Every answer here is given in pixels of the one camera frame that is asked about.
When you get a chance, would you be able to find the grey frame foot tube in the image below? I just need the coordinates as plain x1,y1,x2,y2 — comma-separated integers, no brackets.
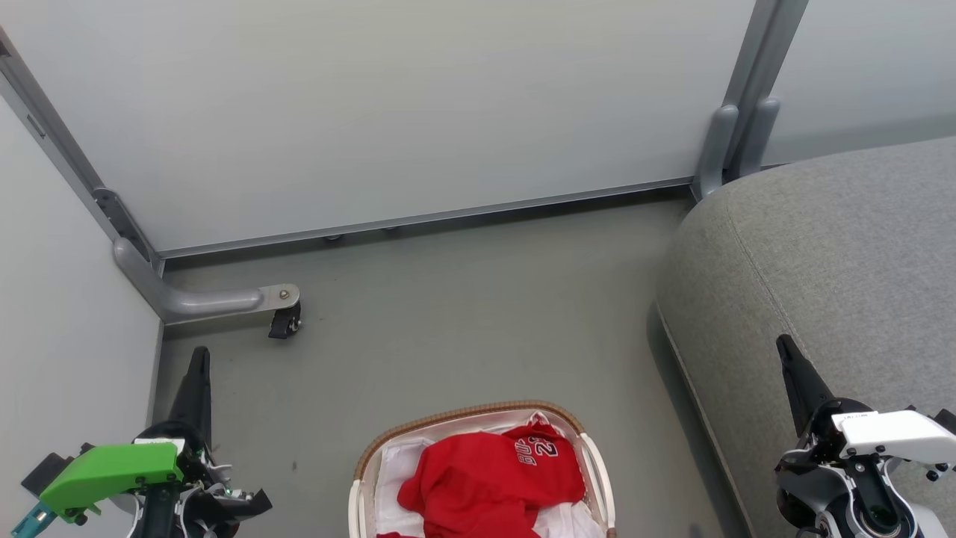
692,105,740,200
736,97,781,180

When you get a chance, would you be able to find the black caster wheel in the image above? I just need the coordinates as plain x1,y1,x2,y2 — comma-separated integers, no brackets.
267,301,302,340

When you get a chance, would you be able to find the grey fabric sofa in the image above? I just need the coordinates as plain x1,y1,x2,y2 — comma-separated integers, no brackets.
655,137,956,538

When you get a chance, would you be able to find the white garment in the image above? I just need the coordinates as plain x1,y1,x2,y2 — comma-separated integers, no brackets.
373,437,604,538

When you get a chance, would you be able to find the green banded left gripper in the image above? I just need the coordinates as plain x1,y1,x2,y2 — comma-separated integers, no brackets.
39,347,225,524

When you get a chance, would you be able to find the red jersey white print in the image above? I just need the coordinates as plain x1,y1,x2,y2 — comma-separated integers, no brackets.
396,422,587,538

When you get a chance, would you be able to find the wicker laundry basket white liner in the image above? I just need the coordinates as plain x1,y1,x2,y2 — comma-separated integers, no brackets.
348,400,618,538

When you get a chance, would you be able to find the grey corner frame post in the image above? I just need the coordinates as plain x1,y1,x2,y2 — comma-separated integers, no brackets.
0,28,165,273

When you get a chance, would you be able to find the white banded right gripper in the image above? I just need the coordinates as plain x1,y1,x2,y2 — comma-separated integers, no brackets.
775,333,956,461

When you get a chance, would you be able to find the grey metal frame post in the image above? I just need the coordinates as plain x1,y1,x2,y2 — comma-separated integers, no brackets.
721,0,810,179

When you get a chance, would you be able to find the grey partition bottom rail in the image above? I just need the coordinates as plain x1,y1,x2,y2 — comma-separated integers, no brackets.
159,176,695,260

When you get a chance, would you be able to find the teal plastic bracket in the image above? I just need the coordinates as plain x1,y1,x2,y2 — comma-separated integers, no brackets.
10,502,55,538

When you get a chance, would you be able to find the grey bent frame leg tube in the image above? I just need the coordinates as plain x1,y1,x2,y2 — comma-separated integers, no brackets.
112,238,301,324

